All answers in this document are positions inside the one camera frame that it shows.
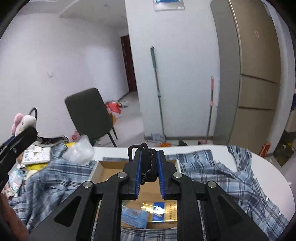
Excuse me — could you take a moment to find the white pink plush bunny headband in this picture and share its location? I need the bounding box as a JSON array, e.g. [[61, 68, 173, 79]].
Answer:
[[11, 107, 38, 137]]

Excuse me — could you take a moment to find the black hair tie bundle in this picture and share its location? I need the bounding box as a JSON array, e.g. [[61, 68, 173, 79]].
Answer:
[[127, 142, 159, 185]]

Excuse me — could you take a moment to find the white cardboard box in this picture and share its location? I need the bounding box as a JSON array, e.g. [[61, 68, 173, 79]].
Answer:
[[89, 159, 178, 229]]

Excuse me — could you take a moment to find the gold cigarette box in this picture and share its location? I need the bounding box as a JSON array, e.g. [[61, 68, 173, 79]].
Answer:
[[141, 201, 178, 224]]

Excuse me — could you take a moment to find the blue tissue pack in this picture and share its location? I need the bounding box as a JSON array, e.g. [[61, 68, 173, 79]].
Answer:
[[121, 206, 149, 229]]

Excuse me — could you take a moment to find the white paper booklet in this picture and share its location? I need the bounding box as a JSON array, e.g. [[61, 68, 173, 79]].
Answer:
[[22, 146, 51, 165]]

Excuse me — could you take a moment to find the clear plastic bag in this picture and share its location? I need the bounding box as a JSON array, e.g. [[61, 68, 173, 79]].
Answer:
[[62, 135, 94, 164]]

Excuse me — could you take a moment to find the blue plaid shirt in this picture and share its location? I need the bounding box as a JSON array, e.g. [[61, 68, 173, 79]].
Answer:
[[9, 145, 288, 240]]

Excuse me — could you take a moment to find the dark chair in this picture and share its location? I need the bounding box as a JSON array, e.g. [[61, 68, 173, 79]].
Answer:
[[65, 88, 117, 147]]

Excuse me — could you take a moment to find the red plastic bag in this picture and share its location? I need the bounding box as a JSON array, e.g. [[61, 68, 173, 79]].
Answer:
[[105, 101, 121, 114]]

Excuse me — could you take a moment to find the dark wooden door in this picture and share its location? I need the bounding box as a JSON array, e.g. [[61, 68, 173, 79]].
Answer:
[[120, 35, 137, 92]]

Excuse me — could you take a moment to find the gold refrigerator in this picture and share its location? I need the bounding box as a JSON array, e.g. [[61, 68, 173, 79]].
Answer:
[[210, 1, 281, 153]]

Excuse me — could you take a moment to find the pink broom handle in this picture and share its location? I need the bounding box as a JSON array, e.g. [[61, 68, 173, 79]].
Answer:
[[198, 76, 214, 145]]

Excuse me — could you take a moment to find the wall electrical panel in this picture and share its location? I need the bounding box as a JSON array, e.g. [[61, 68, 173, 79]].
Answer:
[[153, 0, 185, 11]]

